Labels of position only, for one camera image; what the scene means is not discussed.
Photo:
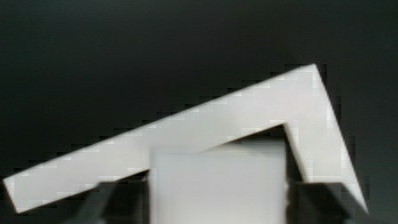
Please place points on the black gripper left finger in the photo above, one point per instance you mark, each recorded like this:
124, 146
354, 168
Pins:
116, 204

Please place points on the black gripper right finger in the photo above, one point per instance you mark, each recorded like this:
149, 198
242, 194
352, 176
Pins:
322, 205

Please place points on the white stool leg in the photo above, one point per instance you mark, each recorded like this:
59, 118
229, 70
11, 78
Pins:
220, 187

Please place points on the white U-shaped barrier frame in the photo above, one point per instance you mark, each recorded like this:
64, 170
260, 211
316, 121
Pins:
283, 102

